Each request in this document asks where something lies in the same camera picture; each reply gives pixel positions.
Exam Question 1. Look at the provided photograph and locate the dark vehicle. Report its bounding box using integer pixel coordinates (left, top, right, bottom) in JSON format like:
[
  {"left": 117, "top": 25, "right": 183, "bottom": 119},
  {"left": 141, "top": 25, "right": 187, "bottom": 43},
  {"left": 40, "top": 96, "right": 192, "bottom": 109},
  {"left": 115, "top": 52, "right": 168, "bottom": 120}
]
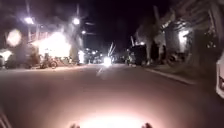
[{"left": 127, "top": 43, "right": 148, "bottom": 66}]

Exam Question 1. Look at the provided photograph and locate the dark asphalt road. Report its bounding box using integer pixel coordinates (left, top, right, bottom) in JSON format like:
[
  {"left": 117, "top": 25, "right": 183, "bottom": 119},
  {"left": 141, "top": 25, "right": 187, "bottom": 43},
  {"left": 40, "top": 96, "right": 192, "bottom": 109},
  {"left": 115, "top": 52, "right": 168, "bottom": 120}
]
[{"left": 0, "top": 63, "right": 224, "bottom": 128}]

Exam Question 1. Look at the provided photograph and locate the street lamp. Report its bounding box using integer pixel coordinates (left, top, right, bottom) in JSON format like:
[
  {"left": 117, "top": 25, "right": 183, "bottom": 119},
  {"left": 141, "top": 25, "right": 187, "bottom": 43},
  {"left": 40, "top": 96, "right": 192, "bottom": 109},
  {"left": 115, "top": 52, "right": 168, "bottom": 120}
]
[
  {"left": 71, "top": 4, "right": 82, "bottom": 27},
  {"left": 23, "top": 15, "right": 36, "bottom": 26}
]

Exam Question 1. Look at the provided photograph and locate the concrete kerb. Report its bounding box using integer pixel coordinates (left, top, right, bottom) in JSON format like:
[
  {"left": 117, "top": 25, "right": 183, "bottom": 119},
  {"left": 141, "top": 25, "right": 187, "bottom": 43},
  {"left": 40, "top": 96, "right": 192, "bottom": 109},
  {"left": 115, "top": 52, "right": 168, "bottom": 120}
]
[{"left": 141, "top": 66, "right": 201, "bottom": 86}]

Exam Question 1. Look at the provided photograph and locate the brightly lit shopfront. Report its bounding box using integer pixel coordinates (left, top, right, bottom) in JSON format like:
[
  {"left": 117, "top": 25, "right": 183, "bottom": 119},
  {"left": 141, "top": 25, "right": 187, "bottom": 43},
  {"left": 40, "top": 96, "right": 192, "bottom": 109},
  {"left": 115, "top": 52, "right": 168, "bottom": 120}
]
[{"left": 29, "top": 30, "right": 84, "bottom": 66}]

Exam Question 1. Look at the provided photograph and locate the parked motorcycle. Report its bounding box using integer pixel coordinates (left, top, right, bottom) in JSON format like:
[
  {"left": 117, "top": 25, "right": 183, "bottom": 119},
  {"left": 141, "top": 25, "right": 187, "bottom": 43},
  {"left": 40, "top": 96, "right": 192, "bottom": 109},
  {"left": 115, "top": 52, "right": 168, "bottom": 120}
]
[{"left": 39, "top": 55, "right": 59, "bottom": 70}]

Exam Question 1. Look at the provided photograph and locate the robot's own part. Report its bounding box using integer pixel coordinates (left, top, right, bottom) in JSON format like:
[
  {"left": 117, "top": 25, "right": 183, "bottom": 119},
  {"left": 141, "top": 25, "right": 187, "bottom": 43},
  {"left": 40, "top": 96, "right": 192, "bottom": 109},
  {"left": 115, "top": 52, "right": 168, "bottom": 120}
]
[
  {"left": 69, "top": 123, "right": 81, "bottom": 128},
  {"left": 141, "top": 122, "right": 153, "bottom": 128}
]

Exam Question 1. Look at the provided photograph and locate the building with lit window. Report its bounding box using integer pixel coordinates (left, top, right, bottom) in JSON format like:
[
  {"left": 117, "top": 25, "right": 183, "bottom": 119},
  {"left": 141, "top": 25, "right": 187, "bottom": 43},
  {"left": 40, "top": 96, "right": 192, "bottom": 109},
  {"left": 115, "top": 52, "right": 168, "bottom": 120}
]
[{"left": 146, "top": 0, "right": 224, "bottom": 68}]

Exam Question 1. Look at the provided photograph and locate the white vehicle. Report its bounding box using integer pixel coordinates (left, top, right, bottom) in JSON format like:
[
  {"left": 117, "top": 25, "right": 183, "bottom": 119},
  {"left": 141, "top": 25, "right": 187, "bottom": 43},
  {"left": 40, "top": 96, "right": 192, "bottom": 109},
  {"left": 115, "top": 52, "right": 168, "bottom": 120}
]
[{"left": 215, "top": 53, "right": 224, "bottom": 100}]

